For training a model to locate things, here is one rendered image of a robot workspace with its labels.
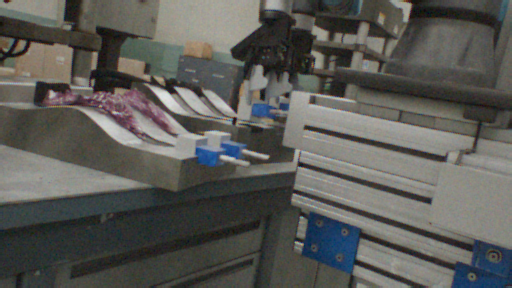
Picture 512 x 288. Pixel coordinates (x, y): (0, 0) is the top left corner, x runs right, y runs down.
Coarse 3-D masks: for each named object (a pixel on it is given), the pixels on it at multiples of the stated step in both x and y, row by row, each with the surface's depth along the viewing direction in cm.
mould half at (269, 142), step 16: (160, 96) 120; (192, 96) 131; (208, 96) 138; (176, 112) 117; (208, 112) 128; (224, 112) 134; (192, 128) 113; (208, 128) 110; (224, 128) 107; (240, 128) 105; (272, 128) 115; (256, 144) 112; (272, 144) 117; (256, 160) 113; (272, 160) 119; (288, 160) 125
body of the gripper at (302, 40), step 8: (296, 32) 134; (304, 32) 134; (296, 40) 137; (304, 40) 134; (312, 40) 134; (304, 48) 134; (296, 56) 134; (304, 56) 135; (312, 56) 136; (296, 64) 134; (304, 64) 136; (288, 72) 141; (296, 72) 135; (304, 72) 136; (312, 72) 138
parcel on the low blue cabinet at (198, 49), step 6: (186, 42) 841; (192, 42) 834; (198, 42) 829; (204, 42) 826; (186, 48) 840; (192, 48) 833; (198, 48) 828; (204, 48) 828; (210, 48) 842; (186, 54) 842; (192, 54) 835; (198, 54) 829; (204, 54) 832; (210, 54) 846
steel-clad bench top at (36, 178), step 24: (0, 144) 88; (0, 168) 73; (24, 168) 75; (48, 168) 78; (72, 168) 80; (240, 168) 106; (264, 168) 111; (288, 168) 116; (0, 192) 63; (24, 192) 64; (48, 192) 66; (72, 192) 68; (96, 192) 70
